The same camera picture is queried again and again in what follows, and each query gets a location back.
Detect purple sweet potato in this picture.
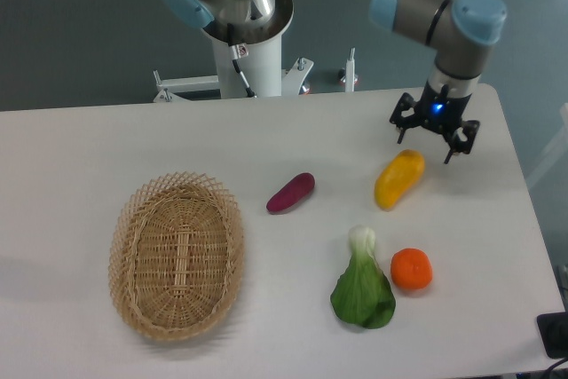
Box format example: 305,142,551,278
266,172,316,214

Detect black cable on pedestal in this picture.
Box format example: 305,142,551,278
226,23,257,99

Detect white pedestal base frame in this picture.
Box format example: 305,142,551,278
153,47,359,103

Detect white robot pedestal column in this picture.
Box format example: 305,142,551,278
204,0,294,99

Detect yellow mango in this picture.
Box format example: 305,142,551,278
374,149,425,210

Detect black device at table edge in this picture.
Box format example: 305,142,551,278
536,312,568,359

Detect orange tangerine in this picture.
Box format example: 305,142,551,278
390,248,433,290

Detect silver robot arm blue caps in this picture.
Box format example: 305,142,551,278
156,0,507,155

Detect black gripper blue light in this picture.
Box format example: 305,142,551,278
390,83,480,164

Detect green bok choy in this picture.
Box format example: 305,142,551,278
330,225,396,329

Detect woven wicker basket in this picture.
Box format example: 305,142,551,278
108,172,245,341

